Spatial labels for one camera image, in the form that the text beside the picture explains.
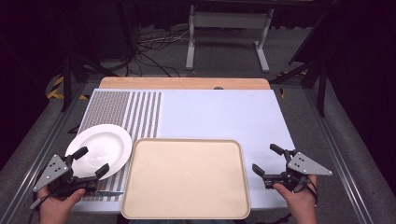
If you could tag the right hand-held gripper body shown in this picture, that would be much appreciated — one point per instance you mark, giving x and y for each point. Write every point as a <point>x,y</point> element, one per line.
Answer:
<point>306,166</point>

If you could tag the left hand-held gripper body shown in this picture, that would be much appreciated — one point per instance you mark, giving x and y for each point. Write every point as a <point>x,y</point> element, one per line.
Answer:
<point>52,171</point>

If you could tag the white round plate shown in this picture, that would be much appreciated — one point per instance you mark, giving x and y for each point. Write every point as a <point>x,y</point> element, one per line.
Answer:
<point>106,146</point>

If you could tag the person's left hand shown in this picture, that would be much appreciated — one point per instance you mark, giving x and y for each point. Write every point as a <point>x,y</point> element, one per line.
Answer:
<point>59,209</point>

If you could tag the person's right hand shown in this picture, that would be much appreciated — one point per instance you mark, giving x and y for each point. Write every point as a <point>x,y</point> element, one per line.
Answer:
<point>299,203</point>

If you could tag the thin grey metal utensil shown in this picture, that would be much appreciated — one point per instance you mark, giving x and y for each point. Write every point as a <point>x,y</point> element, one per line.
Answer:
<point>109,193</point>

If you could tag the yellow black floor tape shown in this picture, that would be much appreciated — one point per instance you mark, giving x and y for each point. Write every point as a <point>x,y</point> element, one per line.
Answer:
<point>283,92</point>
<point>56,90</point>

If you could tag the white mat with striped print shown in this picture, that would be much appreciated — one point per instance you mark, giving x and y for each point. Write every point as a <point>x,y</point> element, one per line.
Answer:
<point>218,115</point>

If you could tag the beige plastic tray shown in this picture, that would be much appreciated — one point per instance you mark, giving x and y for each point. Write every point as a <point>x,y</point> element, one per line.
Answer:
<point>186,180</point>

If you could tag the black metal stand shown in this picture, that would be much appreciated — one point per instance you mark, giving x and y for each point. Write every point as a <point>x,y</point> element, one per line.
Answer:
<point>322,84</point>
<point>67,81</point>

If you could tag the white metal stand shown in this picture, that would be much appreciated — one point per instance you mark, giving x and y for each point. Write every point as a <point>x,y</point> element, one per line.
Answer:
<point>229,20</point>

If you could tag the grey metal floor rail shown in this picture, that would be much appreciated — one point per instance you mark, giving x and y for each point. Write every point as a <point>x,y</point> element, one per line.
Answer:
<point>34,161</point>
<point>339,155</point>

